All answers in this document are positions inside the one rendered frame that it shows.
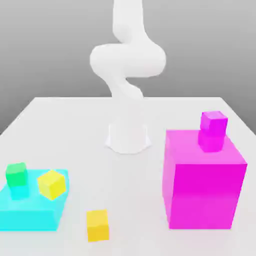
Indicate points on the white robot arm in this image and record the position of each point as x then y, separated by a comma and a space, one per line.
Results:
128, 60

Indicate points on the small magenta cube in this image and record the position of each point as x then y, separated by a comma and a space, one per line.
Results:
210, 143

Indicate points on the small purple cube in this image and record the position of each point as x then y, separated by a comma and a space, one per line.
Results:
215, 124

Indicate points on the small yellow cube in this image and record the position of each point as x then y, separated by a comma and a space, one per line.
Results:
52, 185

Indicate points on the small orange-yellow cube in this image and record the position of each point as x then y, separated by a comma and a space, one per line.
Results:
97, 225

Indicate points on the small green cube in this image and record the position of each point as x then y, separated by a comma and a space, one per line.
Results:
16, 175

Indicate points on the small cyan cube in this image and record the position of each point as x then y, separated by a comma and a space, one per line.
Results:
20, 192

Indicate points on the large magenta box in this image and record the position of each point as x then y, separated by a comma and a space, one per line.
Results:
208, 192

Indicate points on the large cyan box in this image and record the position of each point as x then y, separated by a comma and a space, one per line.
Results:
30, 214

